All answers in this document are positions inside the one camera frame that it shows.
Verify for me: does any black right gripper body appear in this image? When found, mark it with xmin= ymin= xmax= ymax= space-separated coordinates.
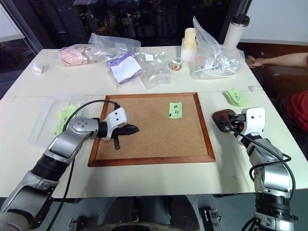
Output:
xmin=228 ymin=112 xmax=246 ymax=132

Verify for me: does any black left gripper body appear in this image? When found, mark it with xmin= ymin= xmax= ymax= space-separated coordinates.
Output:
xmin=111 ymin=127 xmax=126 ymax=140

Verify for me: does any small brown tray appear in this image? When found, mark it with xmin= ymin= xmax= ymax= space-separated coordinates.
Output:
xmin=211 ymin=108 xmax=238 ymax=133

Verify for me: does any green sticky note stack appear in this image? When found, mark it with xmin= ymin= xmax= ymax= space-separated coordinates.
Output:
xmin=223 ymin=89 xmax=249 ymax=107

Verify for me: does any green sticky note with writing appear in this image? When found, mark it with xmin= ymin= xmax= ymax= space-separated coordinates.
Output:
xmin=168 ymin=102 xmax=183 ymax=119

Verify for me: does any clear plastic box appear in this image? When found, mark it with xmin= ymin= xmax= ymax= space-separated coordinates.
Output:
xmin=28 ymin=95 xmax=107 ymax=145

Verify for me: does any small jar of coloured pushpins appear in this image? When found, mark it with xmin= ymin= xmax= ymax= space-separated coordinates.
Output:
xmin=168 ymin=57 xmax=183 ymax=71

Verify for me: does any person's bare hand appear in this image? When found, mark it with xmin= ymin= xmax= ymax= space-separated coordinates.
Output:
xmin=247 ymin=56 xmax=265 ymax=68

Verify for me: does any wood-framed cork board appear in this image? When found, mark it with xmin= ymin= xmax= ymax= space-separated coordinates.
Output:
xmin=87 ymin=92 xmax=217 ymax=167

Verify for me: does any green notes pile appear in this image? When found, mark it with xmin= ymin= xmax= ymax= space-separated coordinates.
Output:
xmin=55 ymin=104 xmax=78 ymax=136

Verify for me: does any white paper pad purple edge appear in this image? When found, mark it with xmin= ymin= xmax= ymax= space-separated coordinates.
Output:
xmin=107 ymin=52 xmax=143 ymax=85

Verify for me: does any person's red shirt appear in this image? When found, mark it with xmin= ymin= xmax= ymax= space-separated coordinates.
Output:
xmin=287 ymin=90 xmax=308 ymax=133

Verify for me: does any empty clear plastic bag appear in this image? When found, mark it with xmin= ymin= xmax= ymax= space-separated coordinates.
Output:
xmin=139 ymin=51 xmax=176 ymax=90

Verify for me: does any stack of cream plastic cups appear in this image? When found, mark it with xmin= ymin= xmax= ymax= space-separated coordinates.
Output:
xmin=180 ymin=27 xmax=198 ymax=63

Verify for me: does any white tumbler with black lid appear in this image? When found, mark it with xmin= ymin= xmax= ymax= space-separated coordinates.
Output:
xmin=223 ymin=14 xmax=251 ymax=51

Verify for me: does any large crumpled clear plastic bag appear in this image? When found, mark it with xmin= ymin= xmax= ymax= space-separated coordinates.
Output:
xmin=83 ymin=33 xmax=141 ymax=64

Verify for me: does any pink cloth bundle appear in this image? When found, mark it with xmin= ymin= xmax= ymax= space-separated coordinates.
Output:
xmin=58 ymin=45 xmax=93 ymax=66

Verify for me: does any white tape roll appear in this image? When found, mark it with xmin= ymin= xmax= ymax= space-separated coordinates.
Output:
xmin=31 ymin=62 xmax=44 ymax=76

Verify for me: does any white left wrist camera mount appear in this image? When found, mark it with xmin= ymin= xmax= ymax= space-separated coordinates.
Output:
xmin=102 ymin=107 xmax=129 ymax=141

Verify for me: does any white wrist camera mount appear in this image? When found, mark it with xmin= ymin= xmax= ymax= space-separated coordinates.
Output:
xmin=102 ymin=107 xmax=129 ymax=141
xmin=236 ymin=106 xmax=266 ymax=145

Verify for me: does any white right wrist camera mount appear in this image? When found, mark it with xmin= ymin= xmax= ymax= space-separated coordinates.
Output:
xmin=236 ymin=106 xmax=266 ymax=145

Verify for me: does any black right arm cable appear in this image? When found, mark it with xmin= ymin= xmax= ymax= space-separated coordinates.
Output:
xmin=228 ymin=119 xmax=297 ymax=196

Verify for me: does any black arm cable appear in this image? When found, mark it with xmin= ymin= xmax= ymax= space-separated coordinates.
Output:
xmin=228 ymin=119 xmax=297 ymax=196
xmin=51 ymin=100 xmax=121 ymax=204

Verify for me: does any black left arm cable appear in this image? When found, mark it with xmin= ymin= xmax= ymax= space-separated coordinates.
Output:
xmin=51 ymin=100 xmax=121 ymax=204

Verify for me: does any clear bag with white cables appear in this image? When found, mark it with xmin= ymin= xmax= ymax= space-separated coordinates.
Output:
xmin=191 ymin=15 xmax=246 ymax=80

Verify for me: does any metal bracket under table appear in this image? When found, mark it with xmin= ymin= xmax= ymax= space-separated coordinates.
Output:
xmin=204 ymin=207 xmax=222 ymax=230

